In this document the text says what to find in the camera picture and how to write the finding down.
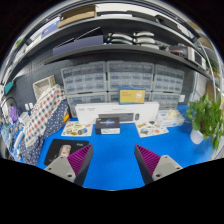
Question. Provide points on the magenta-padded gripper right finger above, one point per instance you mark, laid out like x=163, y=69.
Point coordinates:
x=165, y=165

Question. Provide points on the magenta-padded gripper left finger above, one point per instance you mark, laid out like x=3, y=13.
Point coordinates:
x=61, y=166

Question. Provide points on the black mouse pad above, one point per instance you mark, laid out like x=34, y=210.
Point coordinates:
x=78, y=144

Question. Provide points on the navy polka dot cloth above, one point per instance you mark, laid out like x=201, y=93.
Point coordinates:
x=33, y=150

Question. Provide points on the colourful sticker sheet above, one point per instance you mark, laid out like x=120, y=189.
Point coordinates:
x=76, y=129
x=151, y=129

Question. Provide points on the white and blue tissue box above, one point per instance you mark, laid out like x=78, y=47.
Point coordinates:
x=170, y=120

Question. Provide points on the small yellow object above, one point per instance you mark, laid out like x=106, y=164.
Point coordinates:
x=66, y=117

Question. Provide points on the red white checkered cloth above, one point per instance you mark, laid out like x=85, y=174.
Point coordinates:
x=43, y=113

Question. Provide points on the long white keyboard box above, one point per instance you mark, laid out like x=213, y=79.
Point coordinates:
x=86, y=111

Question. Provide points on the small black box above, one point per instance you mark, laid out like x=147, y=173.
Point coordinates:
x=107, y=126

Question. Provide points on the green potted plant white pot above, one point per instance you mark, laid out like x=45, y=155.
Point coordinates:
x=206, y=116

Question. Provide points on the small purple object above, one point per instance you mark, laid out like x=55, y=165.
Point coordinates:
x=13, y=114

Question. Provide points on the yellow and blue box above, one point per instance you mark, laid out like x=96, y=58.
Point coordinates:
x=132, y=96

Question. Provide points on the beige woven basket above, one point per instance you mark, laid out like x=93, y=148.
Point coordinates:
x=43, y=86

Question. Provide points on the dark shelf unit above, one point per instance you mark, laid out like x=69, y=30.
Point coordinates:
x=116, y=50

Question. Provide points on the white wall socket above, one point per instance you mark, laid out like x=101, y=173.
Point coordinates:
x=182, y=98

